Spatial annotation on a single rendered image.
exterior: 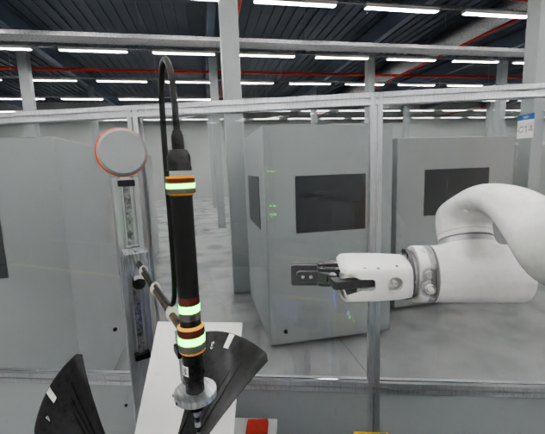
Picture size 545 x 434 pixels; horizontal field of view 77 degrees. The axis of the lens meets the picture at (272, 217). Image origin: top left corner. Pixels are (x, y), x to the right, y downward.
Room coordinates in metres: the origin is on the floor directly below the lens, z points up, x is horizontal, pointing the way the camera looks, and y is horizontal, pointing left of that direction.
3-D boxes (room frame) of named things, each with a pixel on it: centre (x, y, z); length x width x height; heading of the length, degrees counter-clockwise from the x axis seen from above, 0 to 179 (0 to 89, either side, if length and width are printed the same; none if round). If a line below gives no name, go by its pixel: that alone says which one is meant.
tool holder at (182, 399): (0.53, 0.14, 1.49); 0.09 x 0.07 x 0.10; 29
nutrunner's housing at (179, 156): (0.52, 0.14, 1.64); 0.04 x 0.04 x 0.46
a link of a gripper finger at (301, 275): (0.49, -0.06, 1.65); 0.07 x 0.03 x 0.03; 84
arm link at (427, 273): (0.49, -0.22, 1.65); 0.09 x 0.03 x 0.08; 174
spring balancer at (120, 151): (1.15, 0.49, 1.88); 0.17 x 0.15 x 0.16; 84
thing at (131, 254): (1.07, 0.44, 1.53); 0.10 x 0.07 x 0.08; 29
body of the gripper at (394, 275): (0.50, -0.15, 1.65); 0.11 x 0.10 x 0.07; 84
